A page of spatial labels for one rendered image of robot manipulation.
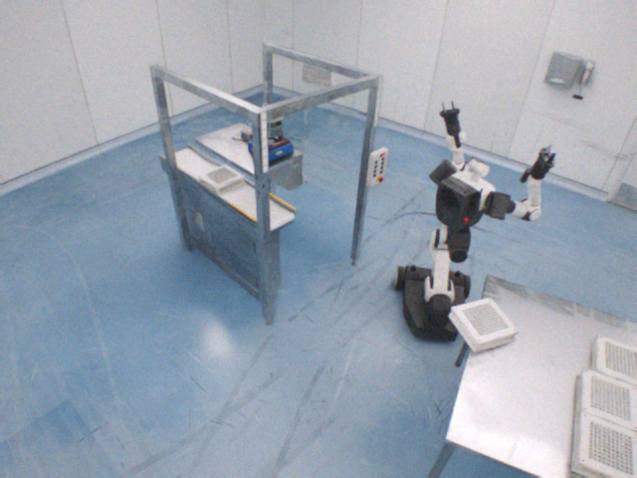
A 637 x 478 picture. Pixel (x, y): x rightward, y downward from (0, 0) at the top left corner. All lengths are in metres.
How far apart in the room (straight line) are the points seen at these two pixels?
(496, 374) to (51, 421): 2.56
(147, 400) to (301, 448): 1.01
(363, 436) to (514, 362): 1.03
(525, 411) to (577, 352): 0.51
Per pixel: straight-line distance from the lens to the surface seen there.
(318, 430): 2.73
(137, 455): 2.80
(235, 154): 2.61
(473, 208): 2.63
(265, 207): 2.47
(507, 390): 2.11
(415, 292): 3.30
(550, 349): 2.37
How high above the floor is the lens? 2.43
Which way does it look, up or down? 38 degrees down
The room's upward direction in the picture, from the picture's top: 3 degrees clockwise
